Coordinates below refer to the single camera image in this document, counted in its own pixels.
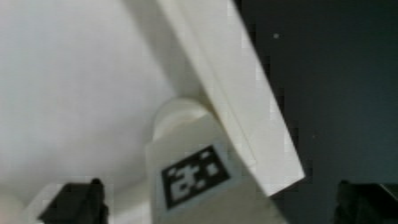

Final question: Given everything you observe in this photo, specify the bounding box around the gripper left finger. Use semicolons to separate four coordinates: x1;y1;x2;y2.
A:
38;178;109;224

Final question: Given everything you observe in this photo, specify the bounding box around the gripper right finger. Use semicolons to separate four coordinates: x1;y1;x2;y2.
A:
333;180;398;224

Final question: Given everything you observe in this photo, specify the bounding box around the white table leg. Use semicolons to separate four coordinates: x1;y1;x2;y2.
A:
113;97;292;224

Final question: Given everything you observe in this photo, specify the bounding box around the white square table top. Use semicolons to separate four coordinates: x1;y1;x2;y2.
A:
0;0;305;224

